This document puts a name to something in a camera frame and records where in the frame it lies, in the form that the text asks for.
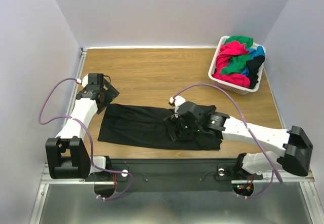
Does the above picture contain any white plastic laundry basket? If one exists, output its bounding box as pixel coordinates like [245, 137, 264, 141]
[208, 36, 264, 95]

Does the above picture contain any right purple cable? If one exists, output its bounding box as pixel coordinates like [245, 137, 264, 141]
[170, 83, 284, 200]

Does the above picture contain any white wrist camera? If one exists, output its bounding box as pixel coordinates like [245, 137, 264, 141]
[169, 95, 186, 113]
[75, 74, 89, 88]

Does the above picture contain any black t shirt in basket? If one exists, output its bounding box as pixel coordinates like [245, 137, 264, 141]
[246, 55, 265, 89]

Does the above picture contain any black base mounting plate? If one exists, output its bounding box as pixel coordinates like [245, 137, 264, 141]
[86, 158, 263, 197]

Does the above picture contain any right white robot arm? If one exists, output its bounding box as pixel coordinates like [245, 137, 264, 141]
[164, 97, 313, 178]

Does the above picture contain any black t shirt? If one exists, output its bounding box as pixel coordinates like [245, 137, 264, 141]
[246, 55, 265, 89]
[98, 104, 222, 151]

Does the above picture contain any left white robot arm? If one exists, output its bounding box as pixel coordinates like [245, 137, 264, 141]
[45, 73, 119, 180]

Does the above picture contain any blue t shirt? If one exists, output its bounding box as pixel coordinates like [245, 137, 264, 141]
[241, 46, 265, 76]

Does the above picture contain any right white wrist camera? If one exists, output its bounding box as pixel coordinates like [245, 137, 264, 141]
[169, 95, 186, 113]

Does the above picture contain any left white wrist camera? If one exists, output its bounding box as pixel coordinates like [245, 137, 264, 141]
[75, 74, 89, 88]

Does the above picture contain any purple cable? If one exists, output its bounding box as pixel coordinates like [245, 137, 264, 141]
[37, 77, 134, 201]
[170, 83, 284, 200]

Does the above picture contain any green t shirt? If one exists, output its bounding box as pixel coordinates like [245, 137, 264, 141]
[220, 35, 254, 76]

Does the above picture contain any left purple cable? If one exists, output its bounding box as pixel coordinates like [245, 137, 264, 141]
[37, 77, 134, 201]

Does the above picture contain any pink t shirt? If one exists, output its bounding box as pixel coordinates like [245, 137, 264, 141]
[212, 45, 250, 88]

